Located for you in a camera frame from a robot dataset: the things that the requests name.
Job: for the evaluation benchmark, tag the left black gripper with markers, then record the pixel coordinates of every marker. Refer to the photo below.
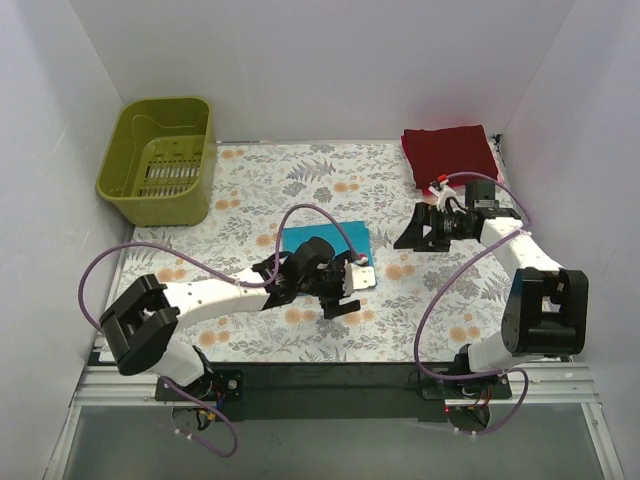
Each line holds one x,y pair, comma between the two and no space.
338,288

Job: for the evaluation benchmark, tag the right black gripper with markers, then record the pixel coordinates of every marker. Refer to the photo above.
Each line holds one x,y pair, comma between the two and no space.
430,226

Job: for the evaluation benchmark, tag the teal t shirt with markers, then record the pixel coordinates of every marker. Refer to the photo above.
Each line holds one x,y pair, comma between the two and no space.
357,232

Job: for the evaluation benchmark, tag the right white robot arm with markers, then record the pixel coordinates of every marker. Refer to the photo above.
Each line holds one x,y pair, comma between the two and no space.
546,309

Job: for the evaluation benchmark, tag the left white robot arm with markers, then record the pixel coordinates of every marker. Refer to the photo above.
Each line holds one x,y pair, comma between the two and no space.
139,326

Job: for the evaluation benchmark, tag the floral patterned table mat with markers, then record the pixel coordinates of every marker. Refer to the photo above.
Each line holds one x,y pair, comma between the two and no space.
257,188

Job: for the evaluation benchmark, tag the dark red folded t shirt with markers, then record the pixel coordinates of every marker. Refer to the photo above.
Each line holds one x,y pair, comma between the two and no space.
415,142

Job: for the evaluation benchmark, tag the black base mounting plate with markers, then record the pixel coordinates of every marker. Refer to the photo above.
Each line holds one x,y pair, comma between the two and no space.
320,391

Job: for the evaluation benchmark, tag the pink folded t shirt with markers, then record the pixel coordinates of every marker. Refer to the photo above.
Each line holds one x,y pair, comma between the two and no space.
427,167

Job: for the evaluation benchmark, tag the olive green plastic basket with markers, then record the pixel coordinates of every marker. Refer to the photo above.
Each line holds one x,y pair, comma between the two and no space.
158,168

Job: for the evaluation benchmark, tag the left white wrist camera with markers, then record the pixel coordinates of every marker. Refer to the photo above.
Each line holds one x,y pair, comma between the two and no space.
358,275

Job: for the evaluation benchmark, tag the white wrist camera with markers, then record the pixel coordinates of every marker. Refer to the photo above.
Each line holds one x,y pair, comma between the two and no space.
358,275
441,191

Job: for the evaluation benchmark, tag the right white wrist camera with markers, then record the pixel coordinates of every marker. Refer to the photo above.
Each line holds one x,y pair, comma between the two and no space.
441,191

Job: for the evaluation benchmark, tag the aluminium frame rail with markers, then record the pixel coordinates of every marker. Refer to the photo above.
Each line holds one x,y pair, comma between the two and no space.
104,386

